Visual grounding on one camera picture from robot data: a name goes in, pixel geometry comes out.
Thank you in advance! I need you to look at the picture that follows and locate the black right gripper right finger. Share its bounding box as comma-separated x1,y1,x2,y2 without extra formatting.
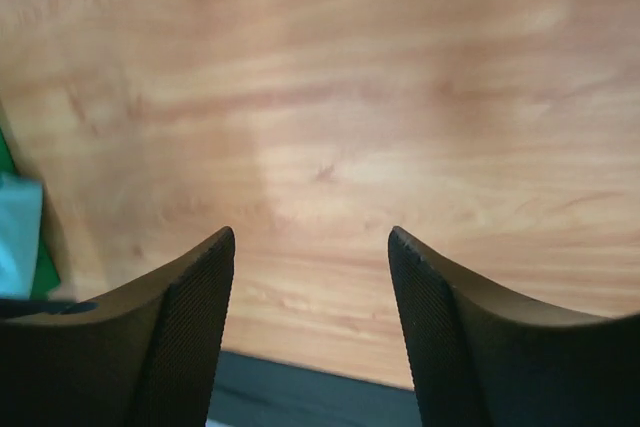
388,227,639,426

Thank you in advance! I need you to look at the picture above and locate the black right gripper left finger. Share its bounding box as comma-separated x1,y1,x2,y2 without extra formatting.
1,227,235,426

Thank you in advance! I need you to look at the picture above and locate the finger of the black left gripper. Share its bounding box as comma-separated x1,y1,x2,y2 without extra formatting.
0,299,98,320

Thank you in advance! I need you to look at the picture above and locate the green plastic tray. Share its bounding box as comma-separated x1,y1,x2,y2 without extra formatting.
1,140,60,299

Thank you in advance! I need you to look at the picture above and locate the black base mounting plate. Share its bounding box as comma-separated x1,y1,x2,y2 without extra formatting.
206,351,421,427

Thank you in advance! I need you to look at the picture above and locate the light teal t-shirt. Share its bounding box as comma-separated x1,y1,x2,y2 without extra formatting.
1,172,43,299

